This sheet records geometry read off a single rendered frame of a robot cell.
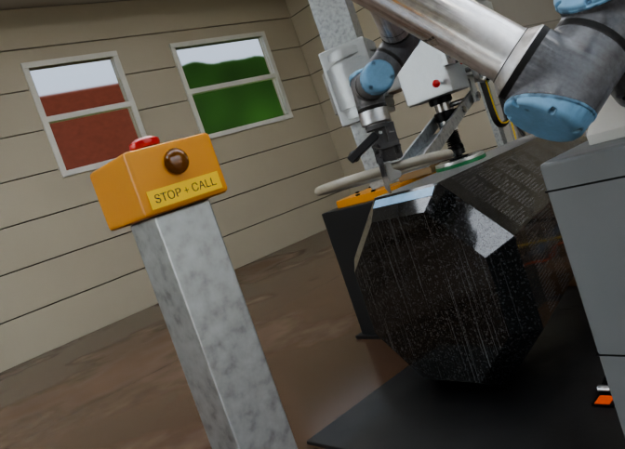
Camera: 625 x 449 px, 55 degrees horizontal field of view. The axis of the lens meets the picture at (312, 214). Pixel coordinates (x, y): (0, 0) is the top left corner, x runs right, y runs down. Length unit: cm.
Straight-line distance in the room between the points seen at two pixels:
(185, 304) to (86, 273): 712
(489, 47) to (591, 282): 53
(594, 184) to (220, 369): 83
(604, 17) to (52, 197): 715
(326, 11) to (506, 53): 224
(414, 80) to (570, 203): 140
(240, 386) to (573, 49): 80
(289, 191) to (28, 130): 384
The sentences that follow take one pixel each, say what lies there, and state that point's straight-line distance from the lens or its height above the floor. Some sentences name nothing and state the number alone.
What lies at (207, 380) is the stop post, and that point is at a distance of 78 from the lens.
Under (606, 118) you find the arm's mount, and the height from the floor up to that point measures 89.
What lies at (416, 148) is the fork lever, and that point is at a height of 94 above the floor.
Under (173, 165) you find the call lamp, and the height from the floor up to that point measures 105.
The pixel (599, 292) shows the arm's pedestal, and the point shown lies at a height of 56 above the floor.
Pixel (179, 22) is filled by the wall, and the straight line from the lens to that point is 931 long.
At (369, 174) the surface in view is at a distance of 186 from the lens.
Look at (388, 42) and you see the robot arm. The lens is 175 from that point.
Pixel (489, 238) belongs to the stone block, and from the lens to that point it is 208.
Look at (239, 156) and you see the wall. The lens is 908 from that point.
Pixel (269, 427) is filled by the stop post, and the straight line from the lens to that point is 82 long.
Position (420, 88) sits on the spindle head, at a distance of 260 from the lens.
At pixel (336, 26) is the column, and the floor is 166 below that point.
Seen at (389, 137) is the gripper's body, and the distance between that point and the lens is 186.
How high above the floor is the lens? 99
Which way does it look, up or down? 4 degrees down
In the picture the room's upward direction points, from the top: 19 degrees counter-clockwise
